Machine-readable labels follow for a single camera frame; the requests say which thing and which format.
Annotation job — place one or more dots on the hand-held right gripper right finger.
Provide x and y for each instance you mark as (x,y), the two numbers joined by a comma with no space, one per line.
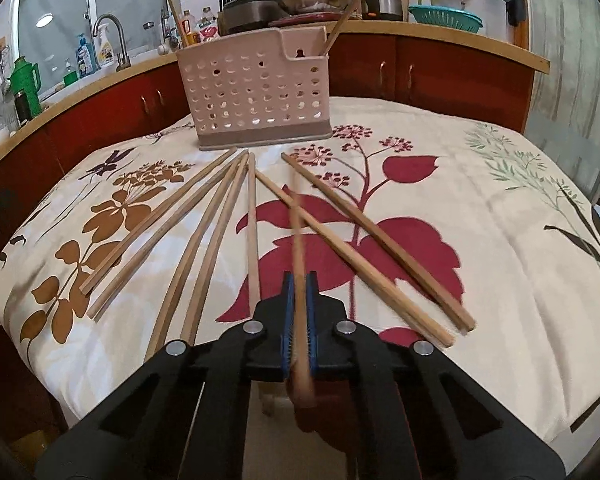
(312,335)

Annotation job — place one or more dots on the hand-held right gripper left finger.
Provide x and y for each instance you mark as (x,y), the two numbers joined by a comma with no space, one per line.
(287,335)

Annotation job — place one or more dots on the wooden chopstick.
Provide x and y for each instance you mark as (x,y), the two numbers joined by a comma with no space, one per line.
(353,10)
(172,6)
(300,260)

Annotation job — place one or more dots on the group of wooden chopsticks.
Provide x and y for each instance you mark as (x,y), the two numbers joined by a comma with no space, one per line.
(380,244)

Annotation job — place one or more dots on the pink perforated utensil holder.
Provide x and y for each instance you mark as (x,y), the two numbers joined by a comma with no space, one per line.
(250,90)

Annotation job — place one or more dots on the floral printed tablecloth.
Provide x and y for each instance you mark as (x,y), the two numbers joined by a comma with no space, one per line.
(505,270)

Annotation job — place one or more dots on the red kitchen cabinets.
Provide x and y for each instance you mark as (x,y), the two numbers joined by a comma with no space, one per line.
(445,75)

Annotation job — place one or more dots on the red tray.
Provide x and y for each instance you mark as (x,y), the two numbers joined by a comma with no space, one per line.
(300,21)

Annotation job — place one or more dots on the red label bottle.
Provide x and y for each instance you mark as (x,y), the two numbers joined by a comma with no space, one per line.
(207,27)

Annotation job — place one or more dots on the wooden countertop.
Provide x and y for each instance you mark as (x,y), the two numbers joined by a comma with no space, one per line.
(480,42)

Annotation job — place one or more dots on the small green bottle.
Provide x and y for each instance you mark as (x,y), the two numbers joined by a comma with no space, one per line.
(70,76)

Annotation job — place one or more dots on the steel kitchen faucet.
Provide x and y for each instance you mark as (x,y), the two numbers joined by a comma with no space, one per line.
(120,40)

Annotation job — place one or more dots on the white spray bottle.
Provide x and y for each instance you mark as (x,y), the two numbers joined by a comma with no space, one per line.
(105,47)

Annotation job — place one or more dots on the blue dish soap bottle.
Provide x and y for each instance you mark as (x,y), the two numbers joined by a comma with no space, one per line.
(86,57)

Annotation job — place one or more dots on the teal plastic colander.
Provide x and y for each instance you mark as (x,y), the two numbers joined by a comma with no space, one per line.
(445,17)

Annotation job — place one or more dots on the dark sauce bottle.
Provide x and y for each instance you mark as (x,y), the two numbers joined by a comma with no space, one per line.
(23,107)

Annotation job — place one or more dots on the white enamel pot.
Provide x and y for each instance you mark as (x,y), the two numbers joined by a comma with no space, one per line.
(442,1)

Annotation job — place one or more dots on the green thermos jug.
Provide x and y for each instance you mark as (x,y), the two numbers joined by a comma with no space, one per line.
(24,80)

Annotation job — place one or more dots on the frosted glass sliding door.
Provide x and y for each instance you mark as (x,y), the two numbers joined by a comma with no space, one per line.
(575,60)

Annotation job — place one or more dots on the sliding glass window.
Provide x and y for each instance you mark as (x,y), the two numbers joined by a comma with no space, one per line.
(55,5)

